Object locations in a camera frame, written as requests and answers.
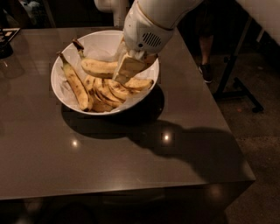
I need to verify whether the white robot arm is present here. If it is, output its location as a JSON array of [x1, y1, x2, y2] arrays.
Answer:
[[113, 0, 203, 84]]

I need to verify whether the black object at left edge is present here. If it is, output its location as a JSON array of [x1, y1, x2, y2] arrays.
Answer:
[[0, 28, 20, 59]]

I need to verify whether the banana across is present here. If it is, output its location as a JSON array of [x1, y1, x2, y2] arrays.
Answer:
[[72, 39, 117, 79]]

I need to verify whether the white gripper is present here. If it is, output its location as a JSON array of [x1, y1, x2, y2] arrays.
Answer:
[[112, 1, 173, 84]]

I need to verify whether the white bowl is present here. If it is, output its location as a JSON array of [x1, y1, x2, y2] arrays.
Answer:
[[50, 29, 160, 116]]

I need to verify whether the bottom middle banana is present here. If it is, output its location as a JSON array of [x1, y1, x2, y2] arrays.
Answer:
[[106, 79, 139, 101]]

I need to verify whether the person leg with shoe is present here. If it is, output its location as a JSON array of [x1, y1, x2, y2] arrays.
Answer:
[[196, 0, 214, 83]]

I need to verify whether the left long banana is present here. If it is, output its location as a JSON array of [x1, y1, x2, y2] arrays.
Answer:
[[58, 52, 93, 112]]

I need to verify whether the white paper liner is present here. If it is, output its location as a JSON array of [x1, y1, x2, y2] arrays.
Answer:
[[51, 40, 158, 113]]

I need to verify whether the right lower banana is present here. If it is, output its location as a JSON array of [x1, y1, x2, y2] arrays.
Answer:
[[124, 78, 154, 91]]

